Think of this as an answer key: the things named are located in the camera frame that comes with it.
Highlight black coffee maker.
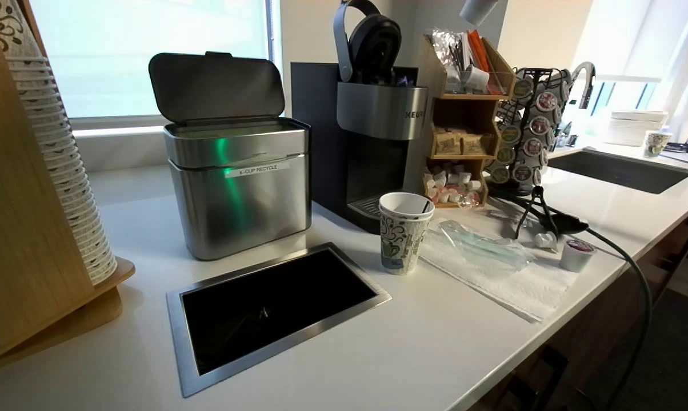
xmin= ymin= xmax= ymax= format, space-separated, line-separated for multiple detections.
xmin=290 ymin=0 xmax=431 ymax=235

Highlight steel rimmed counter chute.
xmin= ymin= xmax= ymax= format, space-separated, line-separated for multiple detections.
xmin=164 ymin=242 xmax=391 ymax=400

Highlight wooden counter cabinet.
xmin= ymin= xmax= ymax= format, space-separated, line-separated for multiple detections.
xmin=471 ymin=201 xmax=688 ymax=411

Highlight dark counter sink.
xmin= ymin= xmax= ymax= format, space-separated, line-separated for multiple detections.
xmin=546 ymin=147 xmax=688 ymax=197

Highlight patterned paper cup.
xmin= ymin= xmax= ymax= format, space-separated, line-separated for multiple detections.
xmin=378 ymin=189 xmax=436 ymax=277

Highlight pile of creamer cups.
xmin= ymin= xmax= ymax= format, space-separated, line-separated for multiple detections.
xmin=424 ymin=167 xmax=487 ymax=210

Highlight stainless steel bin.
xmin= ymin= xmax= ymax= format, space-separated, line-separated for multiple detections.
xmin=146 ymin=51 xmax=314 ymax=263

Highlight wooden condiment organizer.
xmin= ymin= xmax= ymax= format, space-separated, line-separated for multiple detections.
xmin=403 ymin=29 xmax=516 ymax=213

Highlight brown sugar packets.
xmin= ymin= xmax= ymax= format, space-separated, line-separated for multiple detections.
xmin=433 ymin=127 xmax=490 ymax=158

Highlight teal strip zip bag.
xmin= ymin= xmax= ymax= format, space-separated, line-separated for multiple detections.
xmin=433 ymin=219 xmax=532 ymax=277

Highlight bundle of tea packets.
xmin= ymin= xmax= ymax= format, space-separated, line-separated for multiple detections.
xmin=431 ymin=29 xmax=482 ymax=94

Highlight white creamer tub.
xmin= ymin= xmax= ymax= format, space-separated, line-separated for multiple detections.
xmin=464 ymin=66 xmax=492 ymax=94

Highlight black flat rod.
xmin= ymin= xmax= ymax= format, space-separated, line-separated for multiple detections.
xmin=511 ymin=188 xmax=546 ymax=242

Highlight clear plastic sheet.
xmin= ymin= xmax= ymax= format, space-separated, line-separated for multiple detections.
xmin=419 ymin=219 xmax=627 ymax=326

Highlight orange packet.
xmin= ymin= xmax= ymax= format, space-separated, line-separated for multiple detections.
xmin=464 ymin=29 xmax=495 ymax=77

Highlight black tongs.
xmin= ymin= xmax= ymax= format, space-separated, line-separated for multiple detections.
xmin=532 ymin=186 xmax=591 ymax=237

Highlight bright window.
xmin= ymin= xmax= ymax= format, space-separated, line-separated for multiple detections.
xmin=28 ymin=0 xmax=280 ymax=127

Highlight chrome faucet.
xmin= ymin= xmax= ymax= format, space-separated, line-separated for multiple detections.
xmin=567 ymin=59 xmax=600 ymax=113

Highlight stack of paper cups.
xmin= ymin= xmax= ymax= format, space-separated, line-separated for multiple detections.
xmin=0 ymin=0 xmax=122 ymax=288

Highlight white dish stack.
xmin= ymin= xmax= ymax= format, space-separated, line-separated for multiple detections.
xmin=604 ymin=107 xmax=669 ymax=147

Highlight small patterned cup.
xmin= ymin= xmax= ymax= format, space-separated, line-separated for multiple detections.
xmin=642 ymin=127 xmax=673 ymax=159

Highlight black wire pod carousel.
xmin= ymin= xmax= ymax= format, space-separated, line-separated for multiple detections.
xmin=487 ymin=66 xmax=577 ymax=201

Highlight dark power cable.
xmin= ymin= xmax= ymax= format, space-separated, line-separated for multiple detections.
xmin=569 ymin=219 xmax=659 ymax=411

